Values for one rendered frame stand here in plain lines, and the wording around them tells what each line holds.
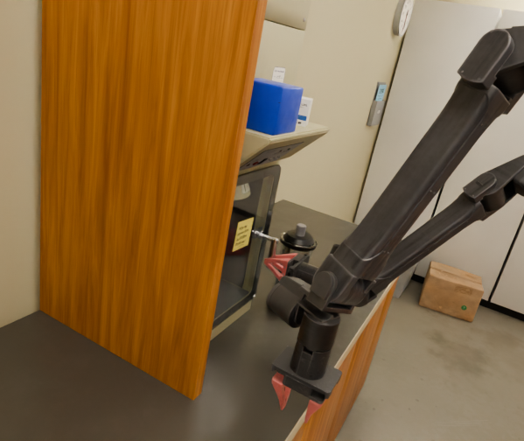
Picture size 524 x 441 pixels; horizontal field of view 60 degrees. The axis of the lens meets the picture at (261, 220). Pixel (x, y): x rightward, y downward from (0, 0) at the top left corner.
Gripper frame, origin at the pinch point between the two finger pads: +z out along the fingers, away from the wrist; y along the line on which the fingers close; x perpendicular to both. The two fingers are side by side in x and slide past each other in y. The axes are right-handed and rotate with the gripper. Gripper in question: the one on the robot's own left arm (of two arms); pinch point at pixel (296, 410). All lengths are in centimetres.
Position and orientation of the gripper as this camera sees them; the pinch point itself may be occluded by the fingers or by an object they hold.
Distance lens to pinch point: 84.5
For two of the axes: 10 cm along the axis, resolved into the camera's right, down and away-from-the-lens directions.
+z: -1.9, 9.1, 3.6
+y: -8.6, -3.3, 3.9
